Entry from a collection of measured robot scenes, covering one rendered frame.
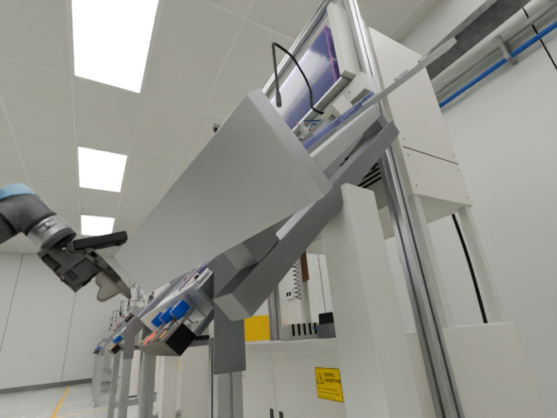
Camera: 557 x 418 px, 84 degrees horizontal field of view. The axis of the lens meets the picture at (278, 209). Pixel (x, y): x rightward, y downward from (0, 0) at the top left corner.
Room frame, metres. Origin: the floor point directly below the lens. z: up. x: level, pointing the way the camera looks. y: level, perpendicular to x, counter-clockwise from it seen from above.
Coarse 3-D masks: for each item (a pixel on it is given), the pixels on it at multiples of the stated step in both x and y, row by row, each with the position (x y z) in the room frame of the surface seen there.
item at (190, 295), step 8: (192, 288) 0.55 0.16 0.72; (176, 296) 0.65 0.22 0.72; (184, 296) 0.61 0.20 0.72; (192, 296) 0.58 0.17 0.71; (200, 296) 0.56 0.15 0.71; (160, 304) 0.83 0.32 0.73; (168, 304) 0.73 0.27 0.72; (192, 304) 0.63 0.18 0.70; (200, 304) 0.60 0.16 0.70; (208, 304) 0.57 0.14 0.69; (152, 312) 0.90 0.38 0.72; (200, 312) 0.64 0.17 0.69; (208, 312) 0.60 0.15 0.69; (144, 320) 1.07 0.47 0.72; (192, 320) 0.72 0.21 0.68; (152, 328) 1.11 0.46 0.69
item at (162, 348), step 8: (208, 320) 0.56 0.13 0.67; (176, 328) 0.55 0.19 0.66; (184, 328) 0.56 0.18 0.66; (200, 328) 0.55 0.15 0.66; (176, 336) 0.55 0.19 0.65; (184, 336) 0.56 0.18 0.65; (192, 336) 0.56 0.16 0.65; (152, 344) 0.65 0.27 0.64; (160, 344) 0.59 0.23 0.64; (168, 344) 0.54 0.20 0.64; (176, 344) 0.55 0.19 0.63; (184, 344) 0.56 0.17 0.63; (152, 352) 0.75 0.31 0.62; (160, 352) 0.67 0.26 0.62; (168, 352) 0.60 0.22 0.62; (176, 352) 0.55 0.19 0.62
